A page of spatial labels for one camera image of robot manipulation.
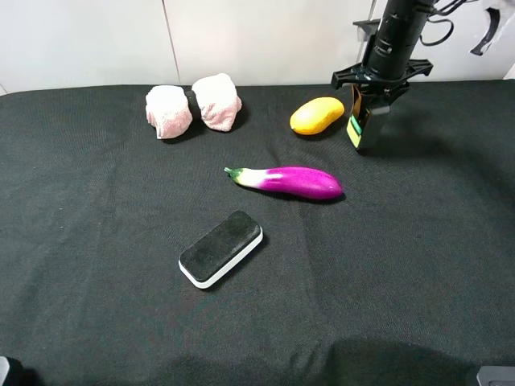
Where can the grey bracket top right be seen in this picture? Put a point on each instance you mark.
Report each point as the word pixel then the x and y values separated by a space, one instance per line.
pixel 500 14

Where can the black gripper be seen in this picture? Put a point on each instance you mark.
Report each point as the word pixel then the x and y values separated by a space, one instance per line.
pixel 386 83

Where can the grey device bottom left corner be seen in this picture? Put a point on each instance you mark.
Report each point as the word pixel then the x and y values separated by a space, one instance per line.
pixel 11 371

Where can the grey device bottom right corner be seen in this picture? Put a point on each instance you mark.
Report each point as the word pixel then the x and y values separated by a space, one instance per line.
pixel 496 376

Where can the yellow mango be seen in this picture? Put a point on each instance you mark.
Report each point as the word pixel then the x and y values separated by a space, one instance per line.
pixel 316 115

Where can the grey device corner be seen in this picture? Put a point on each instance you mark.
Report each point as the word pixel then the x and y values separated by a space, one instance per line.
pixel 496 376
pixel 11 371

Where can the grey box with green label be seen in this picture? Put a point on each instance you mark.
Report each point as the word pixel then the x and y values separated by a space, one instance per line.
pixel 367 117

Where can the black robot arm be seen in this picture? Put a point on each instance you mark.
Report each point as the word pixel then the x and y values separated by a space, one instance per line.
pixel 393 37

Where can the purple eggplant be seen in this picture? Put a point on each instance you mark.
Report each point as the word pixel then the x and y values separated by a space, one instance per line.
pixel 304 182

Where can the black whiteboard eraser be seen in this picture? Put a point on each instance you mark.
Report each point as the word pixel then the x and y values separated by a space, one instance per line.
pixel 220 250

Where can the pink rolled towel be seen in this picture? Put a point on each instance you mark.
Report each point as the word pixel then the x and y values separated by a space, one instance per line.
pixel 213 100

